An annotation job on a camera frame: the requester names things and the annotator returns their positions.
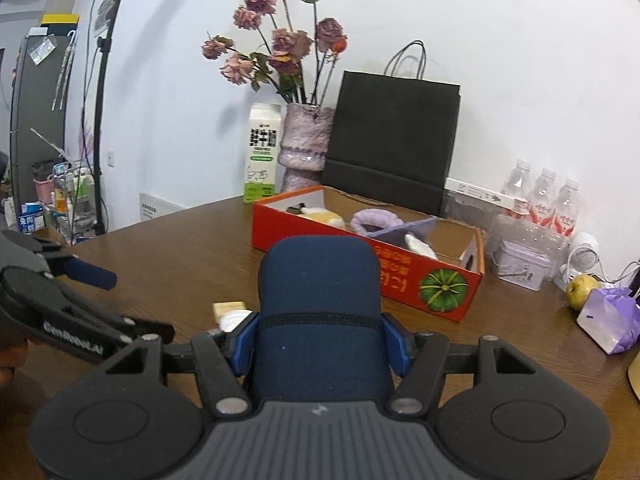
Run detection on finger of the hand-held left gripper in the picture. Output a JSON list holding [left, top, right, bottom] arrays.
[[30, 242, 118, 291], [65, 294, 176, 346]]

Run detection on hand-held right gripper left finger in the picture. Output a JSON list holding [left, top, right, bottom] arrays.
[[105, 312, 258, 418]]

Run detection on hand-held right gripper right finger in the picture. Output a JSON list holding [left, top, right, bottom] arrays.
[[382, 312, 538, 417]]

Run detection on orange cardboard box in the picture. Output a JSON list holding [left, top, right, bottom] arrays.
[[250, 185, 487, 323]]

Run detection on blue fabric cylinder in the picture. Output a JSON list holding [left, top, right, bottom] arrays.
[[256, 236, 396, 403]]

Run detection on person's left hand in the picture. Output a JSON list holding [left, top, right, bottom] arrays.
[[0, 340, 30, 386]]

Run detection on white round lid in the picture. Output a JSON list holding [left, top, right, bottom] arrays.
[[220, 310, 256, 333]]

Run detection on small beige box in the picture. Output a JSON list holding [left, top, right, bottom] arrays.
[[212, 301, 246, 323]]

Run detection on blue white package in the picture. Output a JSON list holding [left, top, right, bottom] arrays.
[[17, 203, 46, 233]]

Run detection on cluttered storage rack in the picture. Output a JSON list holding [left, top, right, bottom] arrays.
[[20, 157, 98, 243]]

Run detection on white canvas board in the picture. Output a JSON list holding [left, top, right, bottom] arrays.
[[139, 191, 186, 222]]

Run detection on small white soft object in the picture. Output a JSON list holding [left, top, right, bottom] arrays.
[[404, 232, 440, 261]]

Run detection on lavender paper card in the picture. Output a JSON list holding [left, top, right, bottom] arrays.
[[367, 217, 436, 250]]

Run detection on purple fluffy scrunchie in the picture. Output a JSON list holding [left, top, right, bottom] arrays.
[[350, 208, 403, 236]]

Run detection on lavender tin box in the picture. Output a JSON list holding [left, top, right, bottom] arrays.
[[489, 240, 552, 292]]

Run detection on yellow white plush toy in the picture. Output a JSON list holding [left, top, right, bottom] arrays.
[[297, 207, 346, 226]]

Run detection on black tripod stand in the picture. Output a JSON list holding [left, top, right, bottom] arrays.
[[92, 0, 136, 236]]

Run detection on white flat printed box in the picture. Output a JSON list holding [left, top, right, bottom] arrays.
[[445, 178, 531, 211]]

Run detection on grey refrigerator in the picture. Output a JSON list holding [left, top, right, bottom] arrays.
[[10, 30, 76, 206]]

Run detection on clear plastic container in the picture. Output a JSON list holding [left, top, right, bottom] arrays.
[[487, 208, 571, 281]]

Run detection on yellow green apple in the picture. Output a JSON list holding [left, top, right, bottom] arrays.
[[566, 274, 601, 311]]

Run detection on white green milk carton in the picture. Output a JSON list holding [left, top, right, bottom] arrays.
[[243, 102, 283, 204]]

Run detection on clear water bottle pink label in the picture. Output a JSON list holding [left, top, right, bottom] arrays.
[[500, 159, 532, 211], [550, 177, 581, 238], [527, 167, 557, 226]]

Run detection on small white fan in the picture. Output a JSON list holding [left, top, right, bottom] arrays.
[[560, 232, 601, 283]]

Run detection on mottled purple ceramic vase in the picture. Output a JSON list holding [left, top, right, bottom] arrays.
[[277, 102, 337, 193]]

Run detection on black paper bag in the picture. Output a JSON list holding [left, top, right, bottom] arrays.
[[320, 40, 462, 218]]

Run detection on dried rose bouquet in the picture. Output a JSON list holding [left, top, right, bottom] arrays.
[[201, 0, 348, 106]]

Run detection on white cable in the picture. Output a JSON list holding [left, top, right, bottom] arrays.
[[600, 259, 640, 291]]

